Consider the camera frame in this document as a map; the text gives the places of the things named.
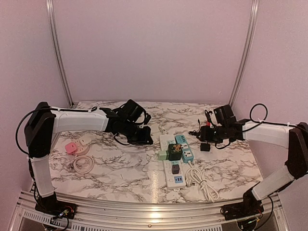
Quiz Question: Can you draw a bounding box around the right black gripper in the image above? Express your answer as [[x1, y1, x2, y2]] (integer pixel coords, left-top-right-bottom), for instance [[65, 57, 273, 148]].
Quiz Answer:
[[196, 125, 227, 143]]

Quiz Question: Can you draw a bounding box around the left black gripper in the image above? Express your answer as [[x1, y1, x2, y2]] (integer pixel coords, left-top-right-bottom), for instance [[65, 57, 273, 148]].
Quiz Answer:
[[122, 120, 154, 145]]

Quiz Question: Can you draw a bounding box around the black power adapter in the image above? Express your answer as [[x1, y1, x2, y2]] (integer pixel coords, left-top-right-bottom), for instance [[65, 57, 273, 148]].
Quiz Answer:
[[200, 143, 211, 152]]

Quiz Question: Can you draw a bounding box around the dark green cube adapter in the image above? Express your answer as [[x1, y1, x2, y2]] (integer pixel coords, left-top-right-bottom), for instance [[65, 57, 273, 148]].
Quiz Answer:
[[167, 144, 182, 161]]

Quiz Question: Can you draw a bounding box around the teal power strip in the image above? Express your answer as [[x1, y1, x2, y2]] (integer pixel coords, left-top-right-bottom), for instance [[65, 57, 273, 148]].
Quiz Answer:
[[175, 135, 194, 164]]

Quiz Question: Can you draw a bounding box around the small black usb charger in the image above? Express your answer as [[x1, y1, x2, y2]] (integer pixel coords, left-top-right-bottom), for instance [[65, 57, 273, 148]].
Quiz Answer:
[[171, 164, 180, 175]]

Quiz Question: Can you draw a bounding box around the white long power strip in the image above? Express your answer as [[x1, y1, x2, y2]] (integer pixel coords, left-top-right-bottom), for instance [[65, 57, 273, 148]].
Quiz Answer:
[[158, 134, 186, 191]]

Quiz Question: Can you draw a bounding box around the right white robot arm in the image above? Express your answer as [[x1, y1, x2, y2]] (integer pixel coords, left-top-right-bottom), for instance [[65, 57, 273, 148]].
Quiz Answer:
[[199, 119, 308, 216]]

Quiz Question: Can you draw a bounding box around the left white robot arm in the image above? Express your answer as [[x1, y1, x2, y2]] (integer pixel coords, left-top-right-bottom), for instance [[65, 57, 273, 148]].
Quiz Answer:
[[22, 100, 153, 214]]

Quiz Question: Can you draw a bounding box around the light green plug adapter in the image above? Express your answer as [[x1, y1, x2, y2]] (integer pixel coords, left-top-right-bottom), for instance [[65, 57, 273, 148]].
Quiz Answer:
[[158, 150, 169, 161]]

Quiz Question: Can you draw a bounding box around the pink cube socket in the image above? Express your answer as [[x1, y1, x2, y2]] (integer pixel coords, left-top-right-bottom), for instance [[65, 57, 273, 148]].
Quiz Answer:
[[64, 142, 78, 155]]

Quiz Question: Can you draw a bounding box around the beige round power strip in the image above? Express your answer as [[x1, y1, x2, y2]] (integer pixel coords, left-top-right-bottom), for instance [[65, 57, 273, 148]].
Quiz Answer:
[[72, 135, 92, 156]]

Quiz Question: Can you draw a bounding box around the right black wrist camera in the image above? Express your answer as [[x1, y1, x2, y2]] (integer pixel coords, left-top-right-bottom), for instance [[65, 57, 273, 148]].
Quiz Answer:
[[214, 104, 236, 128]]

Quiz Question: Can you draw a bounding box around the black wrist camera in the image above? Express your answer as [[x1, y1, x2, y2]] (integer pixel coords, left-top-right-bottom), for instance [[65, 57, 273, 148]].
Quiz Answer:
[[118, 99, 151, 125], [214, 104, 236, 128]]

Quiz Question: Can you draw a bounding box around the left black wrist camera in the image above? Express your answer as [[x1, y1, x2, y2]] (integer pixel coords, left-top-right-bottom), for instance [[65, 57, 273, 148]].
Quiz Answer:
[[118, 99, 151, 125]]

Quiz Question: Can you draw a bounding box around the black adapter cable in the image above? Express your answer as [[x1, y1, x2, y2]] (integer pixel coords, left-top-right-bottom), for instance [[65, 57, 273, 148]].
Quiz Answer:
[[189, 117, 205, 138]]

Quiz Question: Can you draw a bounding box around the white teal strip cord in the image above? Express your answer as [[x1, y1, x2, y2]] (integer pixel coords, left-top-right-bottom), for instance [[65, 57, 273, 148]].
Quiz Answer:
[[185, 161, 219, 202]]

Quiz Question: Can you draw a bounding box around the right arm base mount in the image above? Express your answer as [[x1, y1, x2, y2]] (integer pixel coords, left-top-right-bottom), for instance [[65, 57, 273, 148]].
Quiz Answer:
[[220, 189, 264, 220]]

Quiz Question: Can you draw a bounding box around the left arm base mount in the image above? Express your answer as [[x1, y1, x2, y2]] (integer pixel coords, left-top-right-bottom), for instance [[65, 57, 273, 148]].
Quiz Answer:
[[35, 193, 77, 219]]

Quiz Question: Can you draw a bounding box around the right aluminium post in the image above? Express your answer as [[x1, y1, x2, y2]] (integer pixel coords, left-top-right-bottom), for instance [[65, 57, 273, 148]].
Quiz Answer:
[[229, 0, 260, 107]]

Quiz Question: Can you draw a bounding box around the aluminium post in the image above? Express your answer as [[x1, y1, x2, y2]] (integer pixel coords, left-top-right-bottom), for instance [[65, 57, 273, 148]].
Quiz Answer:
[[229, 0, 260, 107], [46, 0, 74, 107]]

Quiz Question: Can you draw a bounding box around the aluminium front rail frame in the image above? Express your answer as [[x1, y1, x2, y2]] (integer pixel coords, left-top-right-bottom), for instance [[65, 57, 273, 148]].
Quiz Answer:
[[7, 191, 290, 231]]

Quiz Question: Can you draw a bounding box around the left aluminium post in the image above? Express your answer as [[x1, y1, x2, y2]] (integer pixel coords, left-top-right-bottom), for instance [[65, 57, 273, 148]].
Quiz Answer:
[[46, 0, 74, 107]]

